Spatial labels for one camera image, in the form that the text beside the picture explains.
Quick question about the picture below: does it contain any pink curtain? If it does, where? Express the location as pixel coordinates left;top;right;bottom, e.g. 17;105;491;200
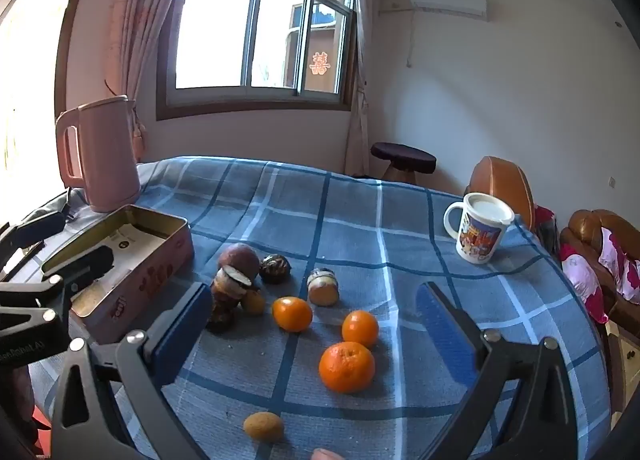
102;0;198;163

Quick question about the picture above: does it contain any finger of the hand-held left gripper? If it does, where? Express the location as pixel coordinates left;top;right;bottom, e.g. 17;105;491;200
0;213;68;266
0;246;117;336

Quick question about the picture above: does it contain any small brown kiwi fruit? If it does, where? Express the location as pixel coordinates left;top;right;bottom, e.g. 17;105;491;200
241;289;267;317

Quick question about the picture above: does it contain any blue plaid tablecloth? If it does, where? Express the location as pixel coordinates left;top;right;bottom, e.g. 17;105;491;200
30;156;613;460

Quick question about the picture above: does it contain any purple passion fruit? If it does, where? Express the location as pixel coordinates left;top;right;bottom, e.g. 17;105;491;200
218;243;261;281

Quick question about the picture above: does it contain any white paper card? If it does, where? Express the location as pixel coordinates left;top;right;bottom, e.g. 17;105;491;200
97;221;168;256

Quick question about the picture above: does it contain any yellow fruit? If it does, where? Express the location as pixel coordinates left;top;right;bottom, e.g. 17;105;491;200
243;411;285;443

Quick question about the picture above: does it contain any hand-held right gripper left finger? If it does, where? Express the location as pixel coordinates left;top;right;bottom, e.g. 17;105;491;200
50;281;215;460

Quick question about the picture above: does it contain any brown framed glass door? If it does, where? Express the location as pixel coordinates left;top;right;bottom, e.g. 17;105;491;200
0;0;96;191

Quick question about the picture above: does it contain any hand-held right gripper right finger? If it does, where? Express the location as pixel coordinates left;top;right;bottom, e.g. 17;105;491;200
415;281;613;460

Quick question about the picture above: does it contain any white plastic mug lid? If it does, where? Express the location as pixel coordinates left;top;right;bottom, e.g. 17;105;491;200
462;193;517;223

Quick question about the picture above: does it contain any beige cabinet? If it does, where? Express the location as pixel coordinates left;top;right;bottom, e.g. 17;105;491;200
607;325;640;416

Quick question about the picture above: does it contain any dark round stool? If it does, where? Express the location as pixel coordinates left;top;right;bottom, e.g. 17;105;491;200
370;141;437;186

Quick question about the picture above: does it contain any white cartoon print mug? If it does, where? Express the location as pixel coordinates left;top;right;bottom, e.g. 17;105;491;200
444;193;517;265

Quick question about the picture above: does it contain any grey fabric bag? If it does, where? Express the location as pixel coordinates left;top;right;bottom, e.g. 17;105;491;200
10;187;91;236

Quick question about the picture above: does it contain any pink electric kettle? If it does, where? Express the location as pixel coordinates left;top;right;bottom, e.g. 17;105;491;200
54;95;142;213

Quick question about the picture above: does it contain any pink floral blanket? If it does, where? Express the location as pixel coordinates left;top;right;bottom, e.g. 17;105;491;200
560;243;608;323

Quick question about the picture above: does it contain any brown leather sofa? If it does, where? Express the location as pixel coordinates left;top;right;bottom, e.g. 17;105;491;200
559;209;640;336

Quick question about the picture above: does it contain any beige sheer curtain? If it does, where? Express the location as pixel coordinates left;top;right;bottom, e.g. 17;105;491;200
345;0;373;178

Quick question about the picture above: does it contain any large mandarin orange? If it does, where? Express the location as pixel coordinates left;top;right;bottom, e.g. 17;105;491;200
318;341;376;395

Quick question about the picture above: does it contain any pink floral cushion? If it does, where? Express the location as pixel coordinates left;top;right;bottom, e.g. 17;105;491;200
597;227;640;303

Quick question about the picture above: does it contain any sliding glass window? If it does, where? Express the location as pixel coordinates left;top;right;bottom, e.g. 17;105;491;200
156;0;358;121

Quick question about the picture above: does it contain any pink tin box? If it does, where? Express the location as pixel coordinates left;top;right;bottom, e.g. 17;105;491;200
42;204;196;343

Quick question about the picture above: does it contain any brown leather chair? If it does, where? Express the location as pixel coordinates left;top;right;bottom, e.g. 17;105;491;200
464;156;536;233

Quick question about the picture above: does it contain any white air conditioner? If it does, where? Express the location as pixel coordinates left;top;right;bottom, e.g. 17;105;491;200
410;0;488;22

